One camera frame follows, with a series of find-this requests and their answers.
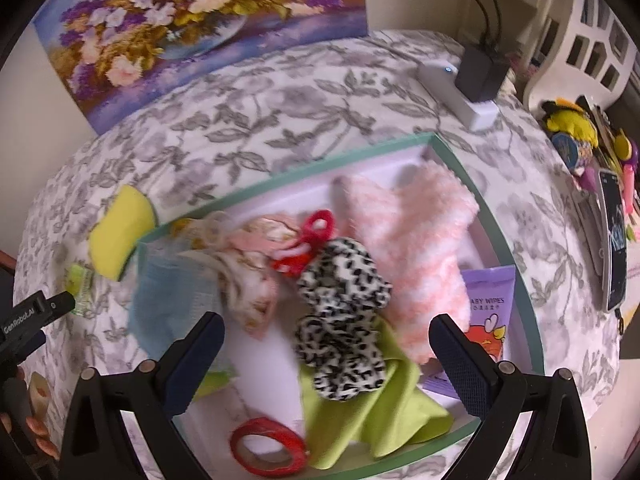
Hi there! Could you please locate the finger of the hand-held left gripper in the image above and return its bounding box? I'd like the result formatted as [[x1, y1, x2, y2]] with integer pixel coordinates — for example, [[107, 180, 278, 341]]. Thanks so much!
[[36, 292, 77, 320]]

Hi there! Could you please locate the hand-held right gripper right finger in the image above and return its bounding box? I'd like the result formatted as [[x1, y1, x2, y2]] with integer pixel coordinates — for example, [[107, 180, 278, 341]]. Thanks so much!
[[429, 314, 592, 480]]

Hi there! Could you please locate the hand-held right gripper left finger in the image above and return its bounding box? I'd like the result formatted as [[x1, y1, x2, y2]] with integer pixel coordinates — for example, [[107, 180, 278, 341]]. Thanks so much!
[[59, 311, 226, 480]]

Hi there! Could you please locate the small green packet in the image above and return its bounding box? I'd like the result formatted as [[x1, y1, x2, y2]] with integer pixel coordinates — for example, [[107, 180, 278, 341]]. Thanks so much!
[[67, 265, 96, 316]]

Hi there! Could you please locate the teal rimmed white box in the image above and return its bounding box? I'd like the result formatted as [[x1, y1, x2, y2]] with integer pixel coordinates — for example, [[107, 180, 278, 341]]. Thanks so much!
[[127, 132, 546, 480]]

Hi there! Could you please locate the pink cream baby cloth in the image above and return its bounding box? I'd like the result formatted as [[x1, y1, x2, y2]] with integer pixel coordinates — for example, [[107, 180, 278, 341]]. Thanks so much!
[[172, 212, 311, 338]]

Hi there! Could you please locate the pink fluffy sock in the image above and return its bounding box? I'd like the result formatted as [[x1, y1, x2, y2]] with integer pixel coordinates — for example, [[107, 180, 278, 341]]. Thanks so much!
[[332, 165, 481, 366]]

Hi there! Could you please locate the leopard print scrunchie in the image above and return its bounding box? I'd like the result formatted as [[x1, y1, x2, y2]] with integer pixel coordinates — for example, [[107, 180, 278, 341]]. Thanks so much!
[[292, 237, 393, 403]]

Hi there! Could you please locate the person's left hand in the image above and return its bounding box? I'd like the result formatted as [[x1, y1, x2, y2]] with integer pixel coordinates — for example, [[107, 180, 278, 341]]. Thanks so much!
[[0, 369, 58, 461]]

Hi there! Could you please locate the purple baby wipes packet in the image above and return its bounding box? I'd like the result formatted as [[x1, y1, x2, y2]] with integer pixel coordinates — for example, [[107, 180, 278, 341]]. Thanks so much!
[[422, 266, 516, 401]]

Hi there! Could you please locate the light blue cloth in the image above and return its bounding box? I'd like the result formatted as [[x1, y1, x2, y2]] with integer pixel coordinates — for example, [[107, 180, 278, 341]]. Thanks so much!
[[127, 247, 221, 356]]

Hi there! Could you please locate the yellow sponge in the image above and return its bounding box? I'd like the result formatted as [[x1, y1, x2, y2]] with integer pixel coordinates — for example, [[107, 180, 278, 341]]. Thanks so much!
[[89, 185, 158, 282]]

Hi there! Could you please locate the red tape roll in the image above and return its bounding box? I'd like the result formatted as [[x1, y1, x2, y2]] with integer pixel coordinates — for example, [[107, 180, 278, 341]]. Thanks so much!
[[230, 416, 307, 476]]

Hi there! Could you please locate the lime green cloth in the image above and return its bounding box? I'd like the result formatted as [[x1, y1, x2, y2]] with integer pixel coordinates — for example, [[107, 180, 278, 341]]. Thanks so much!
[[300, 320, 453, 471]]

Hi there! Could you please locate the dark grey flat case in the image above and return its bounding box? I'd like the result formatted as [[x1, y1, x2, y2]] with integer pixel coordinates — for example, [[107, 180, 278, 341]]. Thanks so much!
[[570, 187, 608, 281]]

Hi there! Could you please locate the red scrunchie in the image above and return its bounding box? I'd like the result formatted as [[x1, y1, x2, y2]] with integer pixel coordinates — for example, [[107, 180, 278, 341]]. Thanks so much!
[[270, 210, 336, 276]]

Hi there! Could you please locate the black smartphone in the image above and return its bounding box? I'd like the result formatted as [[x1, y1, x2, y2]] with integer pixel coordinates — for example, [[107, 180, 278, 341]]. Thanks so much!
[[597, 169, 628, 313]]

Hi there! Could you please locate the blue pouch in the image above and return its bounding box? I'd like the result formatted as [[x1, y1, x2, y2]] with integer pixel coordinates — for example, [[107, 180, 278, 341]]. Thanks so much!
[[552, 132, 593, 171]]

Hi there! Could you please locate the white power strip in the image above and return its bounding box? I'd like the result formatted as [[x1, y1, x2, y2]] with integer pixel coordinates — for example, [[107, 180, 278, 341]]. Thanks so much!
[[417, 62, 498, 131]]

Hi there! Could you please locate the purple yellow toy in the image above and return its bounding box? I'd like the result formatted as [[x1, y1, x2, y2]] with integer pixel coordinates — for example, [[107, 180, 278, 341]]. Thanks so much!
[[614, 130, 640, 233]]

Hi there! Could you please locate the yellow plush toy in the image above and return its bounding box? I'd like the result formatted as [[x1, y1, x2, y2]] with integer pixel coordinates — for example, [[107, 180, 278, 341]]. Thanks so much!
[[542, 99, 601, 148]]

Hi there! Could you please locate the grey floral blanket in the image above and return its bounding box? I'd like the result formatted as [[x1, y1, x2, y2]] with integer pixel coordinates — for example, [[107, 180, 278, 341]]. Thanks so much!
[[12, 30, 621, 480]]

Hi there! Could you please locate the black power adapter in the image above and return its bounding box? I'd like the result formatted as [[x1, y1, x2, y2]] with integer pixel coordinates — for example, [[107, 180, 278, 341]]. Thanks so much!
[[457, 45, 508, 103]]

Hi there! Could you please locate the flower painting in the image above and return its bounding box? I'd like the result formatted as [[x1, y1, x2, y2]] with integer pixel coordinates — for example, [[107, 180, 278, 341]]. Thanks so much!
[[32, 0, 368, 136]]

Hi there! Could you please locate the white lattice chair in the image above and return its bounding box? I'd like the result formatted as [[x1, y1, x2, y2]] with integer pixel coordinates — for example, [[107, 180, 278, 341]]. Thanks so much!
[[522, 0, 636, 111]]

